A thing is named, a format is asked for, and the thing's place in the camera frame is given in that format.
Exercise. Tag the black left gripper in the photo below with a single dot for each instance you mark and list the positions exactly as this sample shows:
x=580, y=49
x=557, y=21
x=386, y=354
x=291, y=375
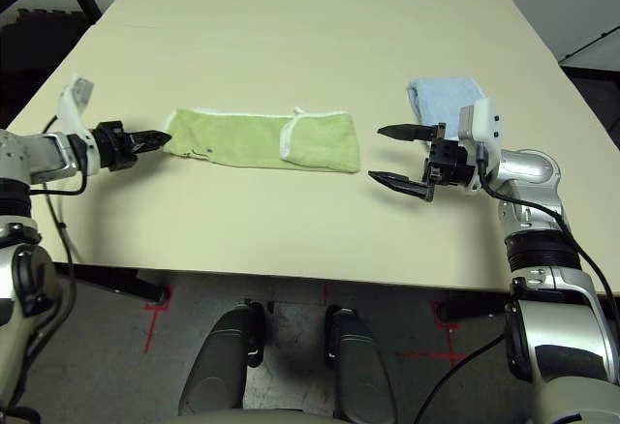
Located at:
x=114, y=148

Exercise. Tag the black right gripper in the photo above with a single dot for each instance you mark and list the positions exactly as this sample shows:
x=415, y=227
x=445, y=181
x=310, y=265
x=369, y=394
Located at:
x=450, y=162

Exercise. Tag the green towel with white trim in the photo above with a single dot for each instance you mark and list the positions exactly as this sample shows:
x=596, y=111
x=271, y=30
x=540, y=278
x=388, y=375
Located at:
x=242, y=143

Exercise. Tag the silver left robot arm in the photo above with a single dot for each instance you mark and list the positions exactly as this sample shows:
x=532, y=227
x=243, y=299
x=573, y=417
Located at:
x=43, y=153

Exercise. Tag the folded light blue towel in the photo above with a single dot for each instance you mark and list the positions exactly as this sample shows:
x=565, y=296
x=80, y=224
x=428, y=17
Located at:
x=436, y=99

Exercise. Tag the black table foot bar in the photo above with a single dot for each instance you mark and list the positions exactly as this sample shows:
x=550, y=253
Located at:
x=470, y=309
x=121, y=283

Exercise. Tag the dark grey right robot leg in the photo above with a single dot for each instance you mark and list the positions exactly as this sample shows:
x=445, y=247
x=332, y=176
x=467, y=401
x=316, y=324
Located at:
x=358, y=371

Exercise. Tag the grey robot torso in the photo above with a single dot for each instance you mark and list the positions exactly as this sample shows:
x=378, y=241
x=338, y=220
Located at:
x=242, y=418

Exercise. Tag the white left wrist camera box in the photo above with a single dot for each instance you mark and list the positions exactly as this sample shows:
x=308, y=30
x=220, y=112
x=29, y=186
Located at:
x=72, y=99

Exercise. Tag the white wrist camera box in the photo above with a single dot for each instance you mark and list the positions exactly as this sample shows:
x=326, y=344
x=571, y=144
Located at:
x=486, y=124
x=72, y=99

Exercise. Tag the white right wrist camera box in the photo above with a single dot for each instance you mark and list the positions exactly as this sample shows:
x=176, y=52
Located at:
x=486, y=124

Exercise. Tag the black metal frame furniture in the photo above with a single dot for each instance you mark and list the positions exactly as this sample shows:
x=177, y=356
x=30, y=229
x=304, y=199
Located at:
x=600, y=90

